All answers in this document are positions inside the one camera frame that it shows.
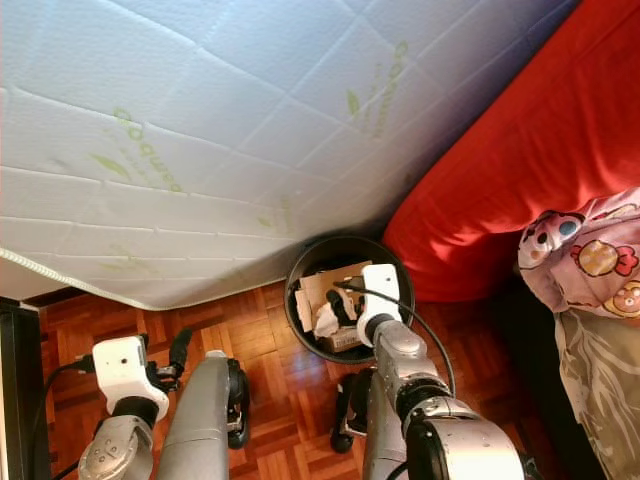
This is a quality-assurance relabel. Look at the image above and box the beige floral bed sheet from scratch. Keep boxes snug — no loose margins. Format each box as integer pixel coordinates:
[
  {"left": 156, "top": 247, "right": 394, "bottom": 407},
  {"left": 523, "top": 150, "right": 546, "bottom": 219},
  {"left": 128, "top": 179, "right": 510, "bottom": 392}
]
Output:
[{"left": 555, "top": 308, "right": 640, "bottom": 480}]

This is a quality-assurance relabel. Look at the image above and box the white crumpled tissue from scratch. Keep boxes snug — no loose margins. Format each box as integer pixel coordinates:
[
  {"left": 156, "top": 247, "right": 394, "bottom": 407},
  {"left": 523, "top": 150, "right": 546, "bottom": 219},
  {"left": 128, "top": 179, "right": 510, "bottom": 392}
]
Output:
[{"left": 315, "top": 303, "right": 347, "bottom": 339}]

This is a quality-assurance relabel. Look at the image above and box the brown cardboard piece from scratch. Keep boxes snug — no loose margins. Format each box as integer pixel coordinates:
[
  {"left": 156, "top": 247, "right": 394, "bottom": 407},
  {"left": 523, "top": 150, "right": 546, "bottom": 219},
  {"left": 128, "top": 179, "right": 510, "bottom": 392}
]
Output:
[{"left": 295, "top": 262, "right": 361, "bottom": 316}]

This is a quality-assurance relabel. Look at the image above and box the small brown cardboard box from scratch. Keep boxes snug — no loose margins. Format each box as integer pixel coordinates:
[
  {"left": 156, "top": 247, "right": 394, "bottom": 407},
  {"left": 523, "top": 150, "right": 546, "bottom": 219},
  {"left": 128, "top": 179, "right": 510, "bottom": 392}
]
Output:
[{"left": 325, "top": 328, "right": 371, "bottom": 353}]

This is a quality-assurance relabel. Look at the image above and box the black round waste bin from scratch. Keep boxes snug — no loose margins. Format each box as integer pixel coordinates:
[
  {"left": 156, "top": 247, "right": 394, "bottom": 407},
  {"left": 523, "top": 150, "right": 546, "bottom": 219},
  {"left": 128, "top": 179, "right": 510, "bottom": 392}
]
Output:
[{"left": 284, "top": 235, "right": 414, "bottom": 364}]

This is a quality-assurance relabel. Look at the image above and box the silver right robot leg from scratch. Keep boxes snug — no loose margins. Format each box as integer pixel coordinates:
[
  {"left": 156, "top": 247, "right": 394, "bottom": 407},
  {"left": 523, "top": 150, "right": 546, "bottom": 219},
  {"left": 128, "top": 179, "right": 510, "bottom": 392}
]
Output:
[{"left": 330, "top": 368, "right": 406, "bottom": 480}]

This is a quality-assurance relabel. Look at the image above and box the black framed door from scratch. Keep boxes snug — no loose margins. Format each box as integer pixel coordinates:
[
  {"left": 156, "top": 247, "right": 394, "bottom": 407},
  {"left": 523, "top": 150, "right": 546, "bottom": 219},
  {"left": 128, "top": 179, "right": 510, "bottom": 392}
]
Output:
[{"left": 0, "top": 298, "right": 43, "bottom": 480}]

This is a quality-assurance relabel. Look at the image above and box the red fabric covered mattress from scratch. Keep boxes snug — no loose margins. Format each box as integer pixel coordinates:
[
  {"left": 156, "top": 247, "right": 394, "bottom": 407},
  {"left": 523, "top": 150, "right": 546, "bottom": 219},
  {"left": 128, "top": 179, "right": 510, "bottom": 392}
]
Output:
[{"left": 382, "top": 0, "right": 640, "bottom": 303}]

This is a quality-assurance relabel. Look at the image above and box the white quilted mattress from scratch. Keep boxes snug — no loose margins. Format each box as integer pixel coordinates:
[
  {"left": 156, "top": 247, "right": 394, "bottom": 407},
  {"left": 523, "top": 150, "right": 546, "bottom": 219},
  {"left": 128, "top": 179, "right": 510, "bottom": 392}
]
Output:
[{"left": 0, "top": 0, "right": 586, "bottom": 311}]

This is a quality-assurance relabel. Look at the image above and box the pink cartoon print blanket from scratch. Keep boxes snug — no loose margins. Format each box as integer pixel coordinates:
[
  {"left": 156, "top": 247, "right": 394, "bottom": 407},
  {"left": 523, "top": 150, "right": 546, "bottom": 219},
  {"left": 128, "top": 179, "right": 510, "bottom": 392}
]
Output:
[{"left": 518, "top": 188, "right": 640, "bottom": 321}]

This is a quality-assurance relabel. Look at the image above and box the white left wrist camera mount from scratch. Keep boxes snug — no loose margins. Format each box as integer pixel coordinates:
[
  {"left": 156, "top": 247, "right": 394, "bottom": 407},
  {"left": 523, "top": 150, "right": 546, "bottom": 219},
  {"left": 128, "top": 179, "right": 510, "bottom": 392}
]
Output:
[{"left": 93, "top": 335, "right": 171, "bottom": 421}]

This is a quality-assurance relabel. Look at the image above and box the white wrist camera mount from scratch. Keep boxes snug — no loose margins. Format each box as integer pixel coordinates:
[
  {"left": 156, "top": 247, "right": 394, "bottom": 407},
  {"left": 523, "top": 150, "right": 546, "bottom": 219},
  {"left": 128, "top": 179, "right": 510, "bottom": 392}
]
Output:
[
  {"left": 93, "top": 335, "right": 171, "bottom": 421},
  {"left": 358, "top": 264, "right": 401, "bottom": 346}
]

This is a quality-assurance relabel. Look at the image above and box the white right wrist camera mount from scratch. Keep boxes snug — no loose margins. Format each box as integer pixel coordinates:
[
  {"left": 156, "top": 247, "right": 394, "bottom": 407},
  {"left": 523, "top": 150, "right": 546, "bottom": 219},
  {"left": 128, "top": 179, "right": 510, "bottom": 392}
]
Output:
[{"left": 358, "top": 264, "right": 401, "bottom": 346}]

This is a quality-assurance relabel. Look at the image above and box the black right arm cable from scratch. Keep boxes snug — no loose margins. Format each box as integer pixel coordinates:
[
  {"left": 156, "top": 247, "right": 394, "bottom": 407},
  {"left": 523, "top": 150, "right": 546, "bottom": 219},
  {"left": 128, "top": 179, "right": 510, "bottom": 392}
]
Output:
[{"left": 335, "top": 280, "right": 458, "bottom": 396}]

